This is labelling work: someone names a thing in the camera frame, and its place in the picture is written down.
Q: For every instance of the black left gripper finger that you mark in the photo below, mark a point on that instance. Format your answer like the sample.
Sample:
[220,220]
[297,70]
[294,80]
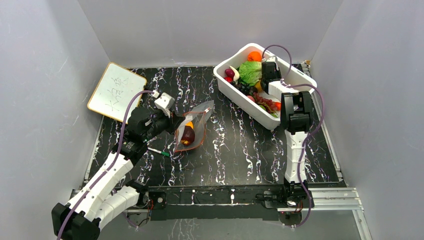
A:
[175,123]
[172,117]

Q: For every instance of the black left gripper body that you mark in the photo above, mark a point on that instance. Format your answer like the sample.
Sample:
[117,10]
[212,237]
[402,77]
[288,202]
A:
[160,123]

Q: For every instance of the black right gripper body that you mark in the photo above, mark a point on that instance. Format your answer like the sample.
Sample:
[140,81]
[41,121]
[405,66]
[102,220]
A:
[277,71]

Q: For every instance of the yellow toy bell pepper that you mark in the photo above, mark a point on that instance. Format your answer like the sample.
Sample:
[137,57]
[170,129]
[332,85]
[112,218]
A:
[189,125]

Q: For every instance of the clear zip bag orange zipper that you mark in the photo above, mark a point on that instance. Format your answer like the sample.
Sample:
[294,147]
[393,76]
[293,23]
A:
[199,115]

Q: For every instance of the dark red toy fruit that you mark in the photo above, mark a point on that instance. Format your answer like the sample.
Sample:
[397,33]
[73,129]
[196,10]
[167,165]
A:
[188,136]

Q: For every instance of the white toy radish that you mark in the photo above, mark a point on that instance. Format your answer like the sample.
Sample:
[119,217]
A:
[236,75]

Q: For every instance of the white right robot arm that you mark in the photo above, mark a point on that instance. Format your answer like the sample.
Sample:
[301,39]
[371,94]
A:
[296,120]

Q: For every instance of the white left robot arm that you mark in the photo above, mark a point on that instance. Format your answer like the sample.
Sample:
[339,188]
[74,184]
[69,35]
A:
[93,207]

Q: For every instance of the small orange toy fruit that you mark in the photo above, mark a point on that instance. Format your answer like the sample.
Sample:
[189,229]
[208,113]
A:
[258,87]

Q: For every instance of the green toy lettuce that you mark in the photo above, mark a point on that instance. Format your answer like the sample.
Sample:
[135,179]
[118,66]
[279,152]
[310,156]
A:
[250,72]

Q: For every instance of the dark toy grape bunch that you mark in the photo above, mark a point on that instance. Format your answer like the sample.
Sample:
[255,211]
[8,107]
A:
[245,88]

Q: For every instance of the green capped marker pen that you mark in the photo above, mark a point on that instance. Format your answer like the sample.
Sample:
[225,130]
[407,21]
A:
[163,153]

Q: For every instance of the white plastic bin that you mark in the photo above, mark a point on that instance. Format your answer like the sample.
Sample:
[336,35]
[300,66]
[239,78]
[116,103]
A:
[295,77]

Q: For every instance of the red toy grape bunch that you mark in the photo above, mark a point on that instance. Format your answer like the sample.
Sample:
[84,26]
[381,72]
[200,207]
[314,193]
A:
[266,104]

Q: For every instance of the purple toy eggplant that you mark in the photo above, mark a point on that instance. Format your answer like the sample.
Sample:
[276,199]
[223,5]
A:
[229,73]

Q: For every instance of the white dry-erase board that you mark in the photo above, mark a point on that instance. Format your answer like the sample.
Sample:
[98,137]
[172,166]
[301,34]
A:
[115,89]

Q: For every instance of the red toy apple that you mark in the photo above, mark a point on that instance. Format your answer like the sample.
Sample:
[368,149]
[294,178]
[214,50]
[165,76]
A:
[228,79]

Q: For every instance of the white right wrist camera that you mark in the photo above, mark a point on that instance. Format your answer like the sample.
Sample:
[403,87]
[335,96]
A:
[273,59]

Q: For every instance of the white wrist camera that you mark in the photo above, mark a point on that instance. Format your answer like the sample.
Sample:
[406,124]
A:
[273,59]
[164,103]

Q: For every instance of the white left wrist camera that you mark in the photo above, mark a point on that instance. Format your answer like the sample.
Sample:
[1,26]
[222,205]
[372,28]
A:
[164,103]

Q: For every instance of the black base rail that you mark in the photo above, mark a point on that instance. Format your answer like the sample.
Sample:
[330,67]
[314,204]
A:
[271,202]

